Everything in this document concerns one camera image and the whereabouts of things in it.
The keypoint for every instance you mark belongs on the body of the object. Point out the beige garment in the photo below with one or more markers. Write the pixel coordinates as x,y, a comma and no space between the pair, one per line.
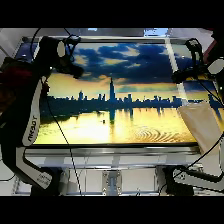
200,123

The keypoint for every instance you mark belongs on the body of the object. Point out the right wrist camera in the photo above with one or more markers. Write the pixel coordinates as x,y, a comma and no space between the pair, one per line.
193,44

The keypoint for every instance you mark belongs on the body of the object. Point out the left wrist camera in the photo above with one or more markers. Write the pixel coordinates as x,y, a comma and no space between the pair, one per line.
72,43

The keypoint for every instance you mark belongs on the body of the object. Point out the heap of clothes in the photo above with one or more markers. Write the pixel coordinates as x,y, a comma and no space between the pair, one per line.
8,106

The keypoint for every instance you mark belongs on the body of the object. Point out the dark red garment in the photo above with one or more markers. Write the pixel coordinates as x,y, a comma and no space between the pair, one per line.
13,77

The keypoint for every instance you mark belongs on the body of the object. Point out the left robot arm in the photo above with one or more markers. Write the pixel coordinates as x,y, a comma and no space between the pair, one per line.
32,116

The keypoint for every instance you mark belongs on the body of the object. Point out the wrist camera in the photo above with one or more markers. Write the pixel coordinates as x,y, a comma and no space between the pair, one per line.
72,43
193,44

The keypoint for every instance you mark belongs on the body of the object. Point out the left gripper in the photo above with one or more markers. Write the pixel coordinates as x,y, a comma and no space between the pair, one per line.
70,70

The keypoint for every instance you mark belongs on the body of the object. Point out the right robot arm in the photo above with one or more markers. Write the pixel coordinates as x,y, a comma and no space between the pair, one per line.
200,178

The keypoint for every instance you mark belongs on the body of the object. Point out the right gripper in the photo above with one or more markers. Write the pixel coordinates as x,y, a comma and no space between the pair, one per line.
186,74

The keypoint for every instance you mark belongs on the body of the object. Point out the silver frame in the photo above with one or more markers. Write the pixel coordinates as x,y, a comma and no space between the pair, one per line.
113,150

